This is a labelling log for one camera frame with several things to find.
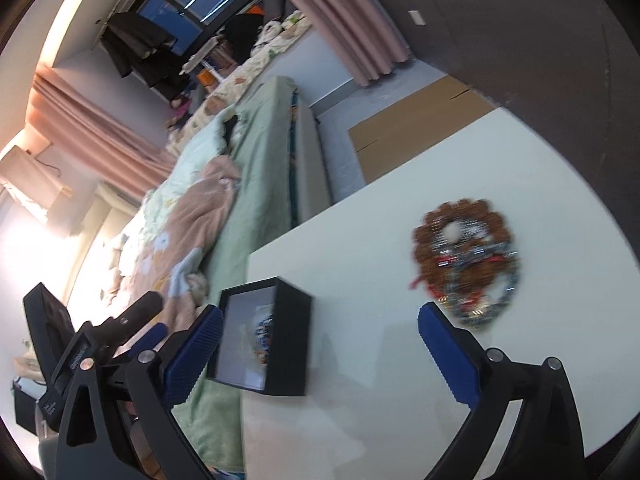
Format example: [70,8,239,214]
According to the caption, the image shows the black jewelry box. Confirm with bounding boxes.
[205,276,313,397]

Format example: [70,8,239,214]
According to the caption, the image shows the pink-brown fleece blanket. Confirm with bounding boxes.
[107,156,243,326]

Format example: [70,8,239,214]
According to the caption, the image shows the window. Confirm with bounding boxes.
[135,0,266,58]

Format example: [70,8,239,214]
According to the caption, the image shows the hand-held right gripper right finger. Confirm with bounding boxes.
[418,302,586,480]

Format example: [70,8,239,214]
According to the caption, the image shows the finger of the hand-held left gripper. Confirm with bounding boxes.
[97,291,168,356]

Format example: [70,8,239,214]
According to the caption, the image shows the bed with green blanket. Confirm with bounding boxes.
[102,10,313,306]

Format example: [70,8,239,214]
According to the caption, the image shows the grey bed frame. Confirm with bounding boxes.
[287,87,368,226]

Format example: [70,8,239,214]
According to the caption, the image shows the blue beaded bracelet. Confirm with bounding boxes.
[252,312,276,366]

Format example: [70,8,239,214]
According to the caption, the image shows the green bed sheet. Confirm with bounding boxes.
[172,76,301,473]

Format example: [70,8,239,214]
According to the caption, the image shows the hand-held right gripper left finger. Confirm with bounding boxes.
[56,305,224,480]

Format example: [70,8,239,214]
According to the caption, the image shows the dark bundle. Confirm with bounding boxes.
[222,12,266,63]

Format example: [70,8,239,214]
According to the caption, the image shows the dark hanging clothes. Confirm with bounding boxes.
[100,10,193,103]

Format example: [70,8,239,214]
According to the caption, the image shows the pink curtain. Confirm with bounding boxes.
[250,0,416,88]
[27,67,176,188]

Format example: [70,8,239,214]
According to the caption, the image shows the brown cardboard sheet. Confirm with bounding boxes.
[347,75,496,185]

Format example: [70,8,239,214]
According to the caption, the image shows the beige air conditioner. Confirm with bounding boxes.
[0,145,73,226]

